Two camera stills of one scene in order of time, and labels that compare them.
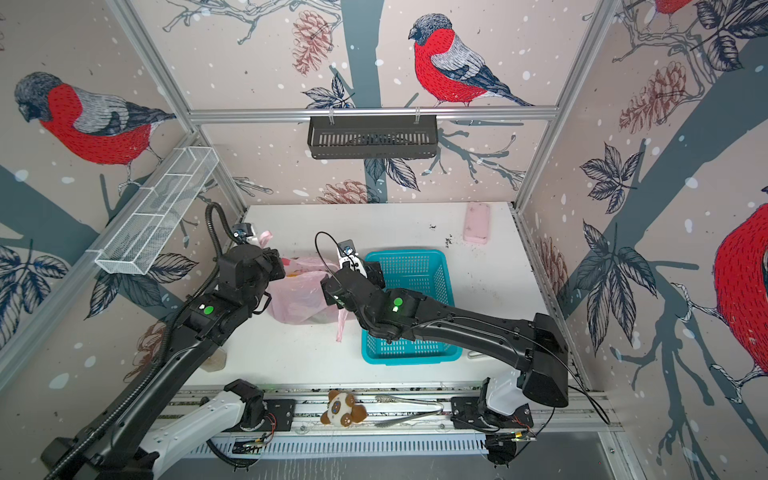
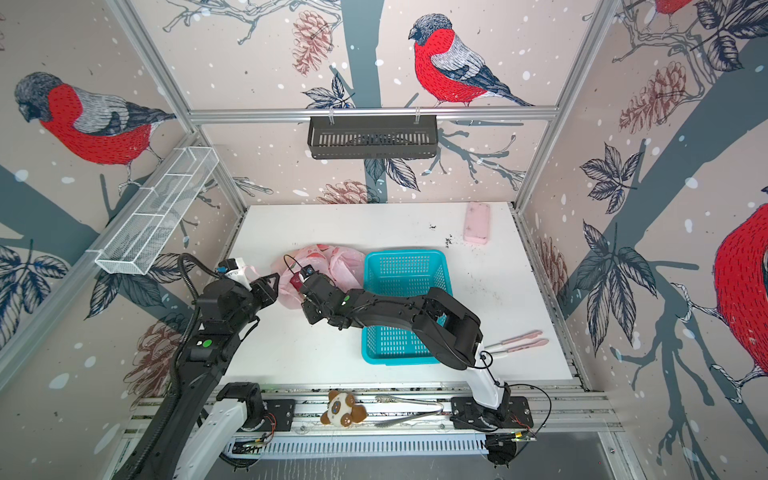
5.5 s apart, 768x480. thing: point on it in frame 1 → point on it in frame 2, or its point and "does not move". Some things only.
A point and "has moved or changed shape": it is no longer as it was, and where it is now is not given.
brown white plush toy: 342,410 does not move
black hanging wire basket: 350,140 does not move
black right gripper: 330,282 → 311,303
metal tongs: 408,417 does not move
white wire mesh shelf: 135,243 does not move
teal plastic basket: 425,272 does not move
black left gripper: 273,259 → 264,290
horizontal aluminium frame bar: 303,115 does not move
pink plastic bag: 297,297 has moved or changed shape
